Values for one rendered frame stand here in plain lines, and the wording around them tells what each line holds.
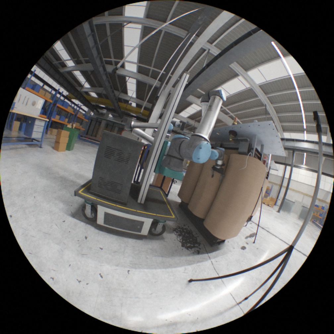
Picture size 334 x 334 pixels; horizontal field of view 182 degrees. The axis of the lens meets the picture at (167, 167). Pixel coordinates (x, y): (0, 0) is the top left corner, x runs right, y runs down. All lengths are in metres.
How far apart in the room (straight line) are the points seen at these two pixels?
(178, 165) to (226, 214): 0.68
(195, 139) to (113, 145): 0.58
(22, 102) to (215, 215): 4.86
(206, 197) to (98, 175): 1.19
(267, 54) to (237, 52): 6.40
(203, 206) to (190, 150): 0.88
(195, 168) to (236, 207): 0.93
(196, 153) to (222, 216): 0.72
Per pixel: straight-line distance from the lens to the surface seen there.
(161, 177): 2.42
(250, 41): 4.20
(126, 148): 0.78
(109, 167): 0.82
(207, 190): 1.36
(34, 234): 1.09
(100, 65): 8.23
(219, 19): 7.65
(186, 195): 1.75
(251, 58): 10.66
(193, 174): 1.69
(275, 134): 1.20
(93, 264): 0.87
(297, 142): 9.81
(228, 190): 1.12
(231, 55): 4.44
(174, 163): 0.78
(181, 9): 9.73
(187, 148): 0.70
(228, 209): 1.10
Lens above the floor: 0.79
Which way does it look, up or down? 4 degrees down
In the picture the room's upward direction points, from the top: 19 degrees clockwise
